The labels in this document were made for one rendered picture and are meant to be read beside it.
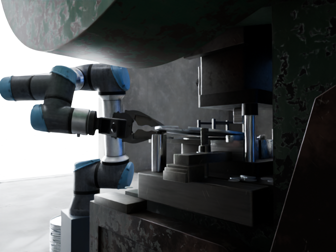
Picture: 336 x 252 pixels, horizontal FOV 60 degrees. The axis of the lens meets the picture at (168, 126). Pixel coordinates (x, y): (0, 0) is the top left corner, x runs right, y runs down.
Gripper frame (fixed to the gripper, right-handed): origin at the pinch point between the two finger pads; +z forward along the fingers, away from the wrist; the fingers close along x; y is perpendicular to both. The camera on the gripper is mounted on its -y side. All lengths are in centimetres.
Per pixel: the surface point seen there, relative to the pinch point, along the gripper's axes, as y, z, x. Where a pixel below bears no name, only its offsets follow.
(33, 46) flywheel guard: -29.5, -25.6, -11.5
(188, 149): -1.5, 7.6, 4.7
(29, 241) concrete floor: 144, -78, 89
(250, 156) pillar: -21.0, 17.6, 4.3
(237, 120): -11.0, 17.6, -3.9
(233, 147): -15.8, 15.4, 2.8
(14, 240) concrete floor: 148, -90, 90
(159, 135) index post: -12.6, -1.5, 1.6
